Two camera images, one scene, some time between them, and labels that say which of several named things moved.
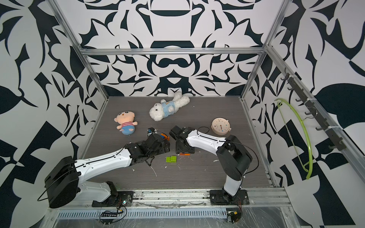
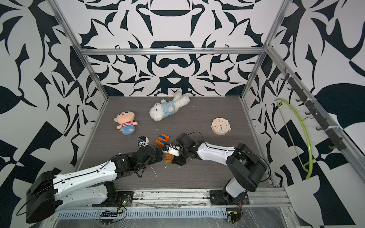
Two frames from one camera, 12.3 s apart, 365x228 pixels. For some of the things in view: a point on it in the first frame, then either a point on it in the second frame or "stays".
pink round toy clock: (221, 126) stays
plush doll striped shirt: (126, 120) stays
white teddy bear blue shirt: (159, 111) stays
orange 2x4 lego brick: (166, 137) stays
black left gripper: (163, 149) → (157, 159)
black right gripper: (177, 150) → (177, 160)
